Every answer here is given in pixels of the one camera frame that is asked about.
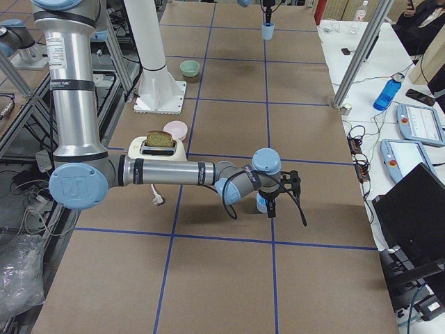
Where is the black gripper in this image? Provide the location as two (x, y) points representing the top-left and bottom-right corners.
(259, 170), (300, 218)
(261, 0), (276, 26)

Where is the light blue cup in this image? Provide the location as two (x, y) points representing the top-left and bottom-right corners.
(261, 22), (275, 40)
(256, 193), (268, 214)

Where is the clear plastic bottle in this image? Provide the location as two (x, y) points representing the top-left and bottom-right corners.
(354, 0), (368, 22)

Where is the green bowl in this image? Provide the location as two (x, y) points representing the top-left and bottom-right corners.
(179, 60), (200, 77)

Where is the white toaster plug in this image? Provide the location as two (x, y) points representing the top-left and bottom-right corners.
(150, 184), (164, 206)

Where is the pink bowl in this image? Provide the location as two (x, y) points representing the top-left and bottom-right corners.
(163, 120), (188, 141)

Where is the toast bread slice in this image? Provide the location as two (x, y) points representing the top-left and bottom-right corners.
(145, 130), (175, 148)

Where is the teach pendant near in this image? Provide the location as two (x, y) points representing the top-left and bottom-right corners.
(380, 139), (436, 183)

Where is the teach pendant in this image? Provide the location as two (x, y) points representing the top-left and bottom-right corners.
(396, 104), (444, 147)
(380, 139), (436, 183)

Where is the black laptop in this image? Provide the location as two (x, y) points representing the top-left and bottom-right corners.
(371, 161), (445, 260)

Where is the cream toaster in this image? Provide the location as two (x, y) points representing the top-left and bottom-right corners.
(127, 136), (187, 161)

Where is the blue water bottle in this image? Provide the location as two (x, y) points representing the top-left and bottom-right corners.
(373, 72), (405, 111)

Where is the seated person in black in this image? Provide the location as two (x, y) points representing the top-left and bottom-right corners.
(392, 0), (444, 56)

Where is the teach pendant far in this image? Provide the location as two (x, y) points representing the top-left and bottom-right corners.
(396, 104), (444, 147)

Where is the black smartphone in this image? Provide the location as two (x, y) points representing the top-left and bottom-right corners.
(405, 89), (435, 106)

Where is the clear plastic bag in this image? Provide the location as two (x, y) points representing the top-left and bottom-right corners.
(1, 234), (45, 321)

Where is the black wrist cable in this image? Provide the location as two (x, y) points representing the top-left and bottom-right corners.
(222, 168), (309, 228)

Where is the aluminium frame post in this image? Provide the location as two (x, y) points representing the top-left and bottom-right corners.
(331, 0), (394, 116)

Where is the white camera pillar base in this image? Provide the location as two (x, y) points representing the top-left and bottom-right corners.
(124, 0), (186, 114)

